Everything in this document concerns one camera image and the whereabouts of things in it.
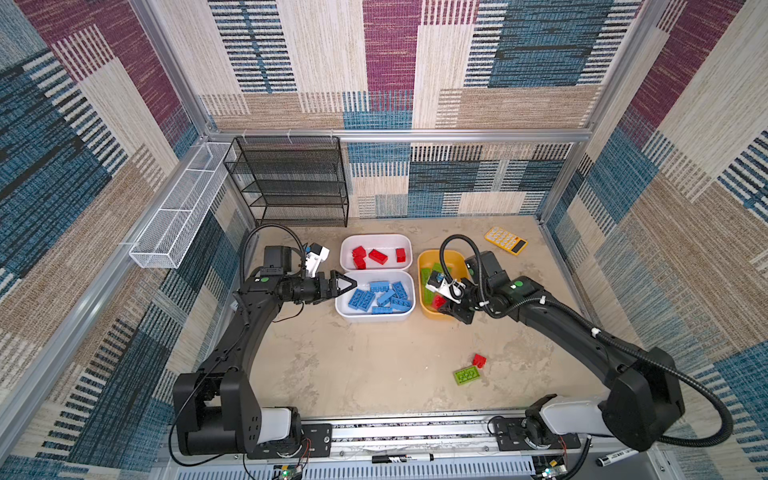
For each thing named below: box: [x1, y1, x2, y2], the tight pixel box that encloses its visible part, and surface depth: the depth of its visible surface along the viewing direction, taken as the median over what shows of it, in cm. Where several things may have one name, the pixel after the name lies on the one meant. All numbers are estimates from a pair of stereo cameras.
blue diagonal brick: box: [390, 298, 413, 309], surface depth 96 cm
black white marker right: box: [596, 448, 639, 467], surface depth 72 cm
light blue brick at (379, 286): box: [369, 281, 390, 293], surface depth 101 cm
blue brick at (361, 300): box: [348, 288, 375, 312], surface depth 98 cm
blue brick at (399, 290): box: [392, 281, 408, 299], surface depth 99 cm
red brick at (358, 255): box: [352, 245, 366, 265], surface depth 110 cm
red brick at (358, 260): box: [352, 252, 367, 270], surface depth 109 cm
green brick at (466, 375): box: [454, 366, 481, 386], surface depth 85 cm
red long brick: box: [368, 249, 389, 265], surface depth 109 cm
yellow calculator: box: [484, 226, 528, 256], surface depth 114 cm
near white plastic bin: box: [335, 271, 416, 322], surface depth 98 cm
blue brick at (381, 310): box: [371, 306, 393, 315], surface depth 96 cm
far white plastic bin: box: [339, 234, 413, 271], surface depth 110 cm
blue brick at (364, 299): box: [356, 289, 376, 312], surface depth 98 cm
